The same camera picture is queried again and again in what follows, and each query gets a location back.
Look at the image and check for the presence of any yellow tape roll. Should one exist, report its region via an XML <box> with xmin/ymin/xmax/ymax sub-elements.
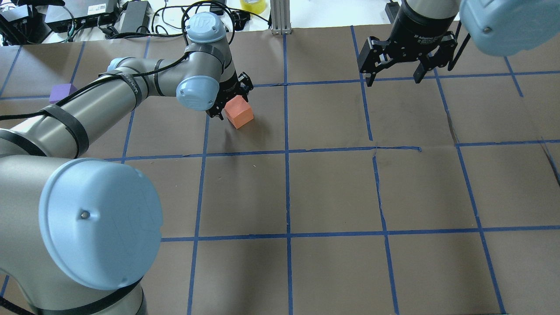
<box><xmin>240</xmin><ymin>0</ymin><xmax>266</xmax><ymax>14</ymax></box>

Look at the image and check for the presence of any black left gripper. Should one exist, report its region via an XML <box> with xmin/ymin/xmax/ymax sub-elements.
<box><xmin>206</xmin><ymin>72</ymin><xmax>254</xmax><ymax>120</ymax></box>

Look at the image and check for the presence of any grey power brick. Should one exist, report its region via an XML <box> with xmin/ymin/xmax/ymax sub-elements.
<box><xmin>120</xmin><ymin>0</ymin><xmax>151</xmax><ymax>33</ymax></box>

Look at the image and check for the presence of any black electronics box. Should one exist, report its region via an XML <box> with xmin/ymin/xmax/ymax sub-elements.
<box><xmin>45</xmin><ymin>0</ymin><xmax>120</xmax><ymax>33</ymax></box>

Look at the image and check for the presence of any aluminium frame post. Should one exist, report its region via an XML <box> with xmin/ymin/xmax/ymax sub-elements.
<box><xmin>269</xmin><ymin>0</ymin><xmax>292</xmax><ymax>35</ymax></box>

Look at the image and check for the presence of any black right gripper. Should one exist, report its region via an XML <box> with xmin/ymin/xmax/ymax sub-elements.
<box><xmin>358</xmin><ymin>9</ymin><xmax>457</xmax><ymax>87</ymax></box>

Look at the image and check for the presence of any purple foam block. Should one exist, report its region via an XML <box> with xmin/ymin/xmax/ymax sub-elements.
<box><xmin>49</xmin><ymin>83</ymin><xmax>77</xmax><ymax>104</ymax></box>

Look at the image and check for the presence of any black power adapter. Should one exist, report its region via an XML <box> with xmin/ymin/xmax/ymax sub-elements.
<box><xmin>385</xmin><ymin>0</ymin><xmax>400</xmax><ymax>24</ymax></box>

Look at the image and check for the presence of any orange foam block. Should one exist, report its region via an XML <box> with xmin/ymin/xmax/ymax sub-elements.
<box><xmin>224</xmin><ymin>95</ymin><xmax>254</xmax><ymax>130</ymax></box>

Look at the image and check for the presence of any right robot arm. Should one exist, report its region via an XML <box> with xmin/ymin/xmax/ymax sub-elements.
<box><xmin>357</xmin><ymin>0</ymin><xmax>560</xmax><ymax>87</ymax></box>

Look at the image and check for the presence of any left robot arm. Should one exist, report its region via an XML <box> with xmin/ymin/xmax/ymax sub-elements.
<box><xmin>1</xmin><ymin>11</ymin><xmax>250</xmax><ymax>315</ymax></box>

